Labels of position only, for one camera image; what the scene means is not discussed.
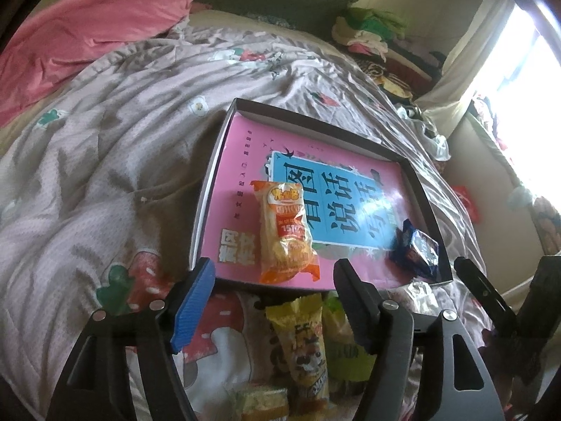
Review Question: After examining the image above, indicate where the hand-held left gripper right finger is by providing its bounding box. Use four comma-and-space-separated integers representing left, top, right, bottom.
333, 259, 505, 421

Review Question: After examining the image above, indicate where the pink box lid tray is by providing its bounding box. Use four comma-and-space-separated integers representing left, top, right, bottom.
188, 98, 454, 292

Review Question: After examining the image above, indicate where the red plastic bag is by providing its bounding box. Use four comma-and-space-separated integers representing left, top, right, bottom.
453, 184, 480, 224

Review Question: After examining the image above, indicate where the grey bed headboard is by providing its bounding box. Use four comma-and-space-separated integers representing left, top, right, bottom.
184, 0, 360, 45

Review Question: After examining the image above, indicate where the pale green snack packet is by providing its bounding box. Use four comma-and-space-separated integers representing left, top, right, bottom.
228, 383, 290, 421

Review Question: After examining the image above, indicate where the white plastic bag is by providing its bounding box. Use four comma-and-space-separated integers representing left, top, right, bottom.
397, 105, 452, 163

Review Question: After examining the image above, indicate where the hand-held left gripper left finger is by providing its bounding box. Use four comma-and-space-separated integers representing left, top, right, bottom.
46, 256, 216, 421

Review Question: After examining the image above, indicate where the yellow snack packet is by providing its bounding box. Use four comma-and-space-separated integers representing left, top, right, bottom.
265, 295, 331, 417

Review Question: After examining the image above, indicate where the pink printed book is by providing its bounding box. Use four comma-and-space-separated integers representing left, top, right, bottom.
206, 113, 439, 290

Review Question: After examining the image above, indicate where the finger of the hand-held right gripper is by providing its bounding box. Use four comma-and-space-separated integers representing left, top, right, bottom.
453, 255, 519, 339

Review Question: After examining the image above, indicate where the clear silver snack wrapper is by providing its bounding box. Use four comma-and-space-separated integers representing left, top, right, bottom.
397, 281, 439, 316

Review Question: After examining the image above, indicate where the pink quilt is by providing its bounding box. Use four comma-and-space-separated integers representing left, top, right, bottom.
0, 0, 196, 128

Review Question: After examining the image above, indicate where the blue snack packet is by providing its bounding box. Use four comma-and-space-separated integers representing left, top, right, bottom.
390, 219, 439, 279

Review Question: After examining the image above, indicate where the lime green snack packet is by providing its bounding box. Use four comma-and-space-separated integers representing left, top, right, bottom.
322, 296, 378, 382

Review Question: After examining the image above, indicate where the orange snack packet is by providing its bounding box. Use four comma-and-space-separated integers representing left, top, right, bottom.
250, 180, 322, 286

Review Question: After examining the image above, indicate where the pile of clothes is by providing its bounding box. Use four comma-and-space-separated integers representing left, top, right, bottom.
331, 6, 448, 97

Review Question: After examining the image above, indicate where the white curtain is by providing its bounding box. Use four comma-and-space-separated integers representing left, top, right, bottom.
416, 0, 540, 115

